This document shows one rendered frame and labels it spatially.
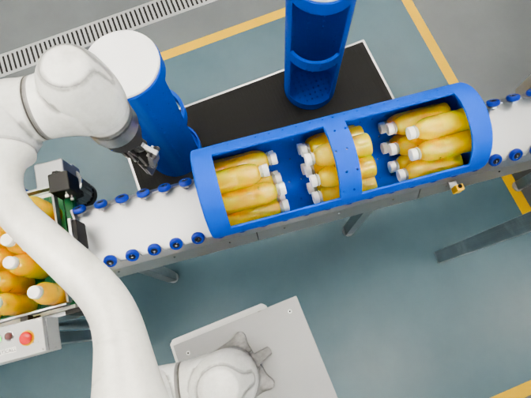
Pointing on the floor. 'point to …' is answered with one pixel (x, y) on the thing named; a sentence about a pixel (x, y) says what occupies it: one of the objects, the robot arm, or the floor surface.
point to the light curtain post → (512, 228)
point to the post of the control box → (75, 336)
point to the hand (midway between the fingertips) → (148, 163)
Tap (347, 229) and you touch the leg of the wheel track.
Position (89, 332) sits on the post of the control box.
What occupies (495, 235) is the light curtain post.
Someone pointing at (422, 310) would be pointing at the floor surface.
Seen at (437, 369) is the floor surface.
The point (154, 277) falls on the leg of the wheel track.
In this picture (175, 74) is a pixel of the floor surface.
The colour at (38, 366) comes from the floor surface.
